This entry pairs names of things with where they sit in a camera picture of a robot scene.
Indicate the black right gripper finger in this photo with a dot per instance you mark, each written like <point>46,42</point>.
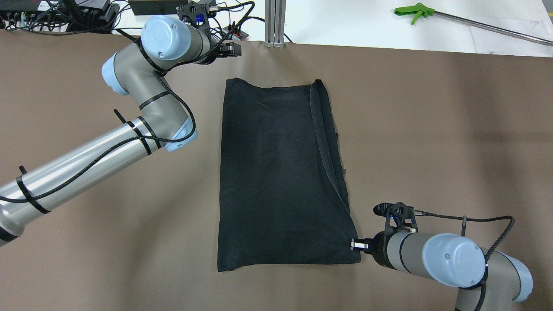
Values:
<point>362,245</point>

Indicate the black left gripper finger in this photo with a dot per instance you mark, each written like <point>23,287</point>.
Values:
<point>230,49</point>

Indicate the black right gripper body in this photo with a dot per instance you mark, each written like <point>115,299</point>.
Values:
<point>379,249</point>

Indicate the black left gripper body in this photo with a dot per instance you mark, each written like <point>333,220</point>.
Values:
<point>214,54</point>

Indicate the black t-shirt with logo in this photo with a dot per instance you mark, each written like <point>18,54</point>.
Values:
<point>283,198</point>

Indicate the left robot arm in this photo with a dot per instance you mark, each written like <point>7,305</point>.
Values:
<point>165,121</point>

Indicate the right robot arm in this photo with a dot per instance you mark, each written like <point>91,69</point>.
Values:
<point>493,284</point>

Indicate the red black usb hub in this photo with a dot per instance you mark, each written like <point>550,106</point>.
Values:
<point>239,35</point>

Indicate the black power adapter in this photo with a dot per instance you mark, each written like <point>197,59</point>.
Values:
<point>155,7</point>

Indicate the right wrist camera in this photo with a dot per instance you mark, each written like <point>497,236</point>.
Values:
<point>398,217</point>

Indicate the aluminium frame post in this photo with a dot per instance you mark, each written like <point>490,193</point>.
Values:
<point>274,23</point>

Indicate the green handled grabber tool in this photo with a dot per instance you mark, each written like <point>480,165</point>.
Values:
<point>420,9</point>

